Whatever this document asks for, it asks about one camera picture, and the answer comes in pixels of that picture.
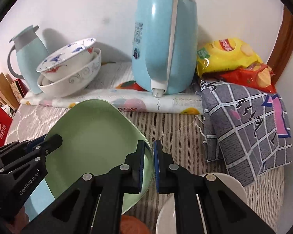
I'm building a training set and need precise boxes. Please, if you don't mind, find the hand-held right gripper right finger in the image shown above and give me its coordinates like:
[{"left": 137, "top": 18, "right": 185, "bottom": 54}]
[{"left": 153, "top": 140, "right": 277, "bottom": 234}]

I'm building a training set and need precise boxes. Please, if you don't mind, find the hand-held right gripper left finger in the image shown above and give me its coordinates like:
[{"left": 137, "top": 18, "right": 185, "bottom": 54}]
[{"left": 27, "top": 140, "right": 146, "bottom": 234}]

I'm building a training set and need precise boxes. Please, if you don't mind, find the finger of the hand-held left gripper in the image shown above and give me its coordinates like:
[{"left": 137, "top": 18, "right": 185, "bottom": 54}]
[
  {"left": 0, "top": 136, "right": 48, "bottom": 162},
  {"left": 0, "top": 135, "right": 63, "bottom": 175}
]

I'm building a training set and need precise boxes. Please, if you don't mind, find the green plate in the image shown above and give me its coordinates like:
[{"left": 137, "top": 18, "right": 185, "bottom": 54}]
[{"left": 43, "top": 99, "right": 154, "bottom": 216}]

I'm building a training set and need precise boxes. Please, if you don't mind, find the brown bowl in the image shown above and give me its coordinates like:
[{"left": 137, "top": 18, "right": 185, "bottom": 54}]
[{"left": 120, "top": 215, "right": 151, "bottom": 234}]

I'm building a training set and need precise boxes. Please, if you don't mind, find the plain white bowl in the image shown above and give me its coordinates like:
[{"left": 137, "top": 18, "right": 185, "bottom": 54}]
[{"left": 156, "top": 173, "right": 247, "bottom": 234}]

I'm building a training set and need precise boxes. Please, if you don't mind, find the person's left hand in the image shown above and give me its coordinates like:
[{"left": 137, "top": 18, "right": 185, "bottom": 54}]
[{"left": 15, "top": 210, "right": 30, "bottom": 226}]

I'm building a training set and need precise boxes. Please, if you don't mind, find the light blue dish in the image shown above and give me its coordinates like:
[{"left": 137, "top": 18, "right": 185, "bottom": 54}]
[{"left": 29, "top": 184, "right": 48, "bottom": 221}]

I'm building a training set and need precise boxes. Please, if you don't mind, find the striped quilted blanket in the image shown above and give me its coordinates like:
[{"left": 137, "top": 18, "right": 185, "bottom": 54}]
[{"left": 5, "top": 102, "right": 291, "bottom": 234}]

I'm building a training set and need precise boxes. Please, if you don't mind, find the patterned gift box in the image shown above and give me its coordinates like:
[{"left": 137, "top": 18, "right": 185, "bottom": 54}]
[{"left": 10, "top": 79, "right": 28, "bottom": 105}]

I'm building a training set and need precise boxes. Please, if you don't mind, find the wooden box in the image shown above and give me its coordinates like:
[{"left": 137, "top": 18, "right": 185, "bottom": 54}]
[{"left": 0, "top": 73, "right": 20, "bottom": 110}]

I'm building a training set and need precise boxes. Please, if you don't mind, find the white bowl with grey swirls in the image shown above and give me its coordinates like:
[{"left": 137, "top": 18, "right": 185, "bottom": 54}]
[{"left": 37, "top": 48, "right": 102, "bottom": 98}]

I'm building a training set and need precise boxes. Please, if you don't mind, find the fruit printed table mat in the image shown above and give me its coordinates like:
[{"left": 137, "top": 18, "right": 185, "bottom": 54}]
[{"left": 21, "top": 62, "right": 203, "bottom": 114}]

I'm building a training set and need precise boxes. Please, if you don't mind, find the blue and red patterned bowl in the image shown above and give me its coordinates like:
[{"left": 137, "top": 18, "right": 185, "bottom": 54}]
[{"left": 36, "top": 38, "right": 96, "bottom": 82}]

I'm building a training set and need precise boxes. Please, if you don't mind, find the light blue thermos jug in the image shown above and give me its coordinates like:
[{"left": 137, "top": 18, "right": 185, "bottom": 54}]
[{"left": 7, "top": 25, "right": 49, "bottom": 95}]

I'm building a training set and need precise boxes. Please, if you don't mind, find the grey checked cloth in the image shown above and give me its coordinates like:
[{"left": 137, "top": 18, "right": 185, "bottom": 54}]
[{"left": 200, "top": 79, "right": 293, "bottom": 187}]

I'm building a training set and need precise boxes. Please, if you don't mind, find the light blue electric kettle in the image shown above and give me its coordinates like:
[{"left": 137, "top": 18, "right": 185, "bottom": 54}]
[{"left": 131, "top": 0, "right": 198, "bottom": 98}]

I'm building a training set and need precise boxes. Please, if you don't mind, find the yellow chip bag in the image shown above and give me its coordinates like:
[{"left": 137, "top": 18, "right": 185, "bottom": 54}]
[{"left": 197, "top": 37, "right": 264, "bottom": 76}]

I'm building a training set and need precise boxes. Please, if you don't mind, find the red chip bag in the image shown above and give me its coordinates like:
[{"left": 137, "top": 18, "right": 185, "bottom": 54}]
[{"left": 220, "top": 63, "right": 277, "bottom": 93}]

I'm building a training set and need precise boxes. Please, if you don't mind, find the wooden door frame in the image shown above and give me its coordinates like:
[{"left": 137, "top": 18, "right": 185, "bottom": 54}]
[{"left": 267, "top": 6, "right": 293, "bottom": 83}]

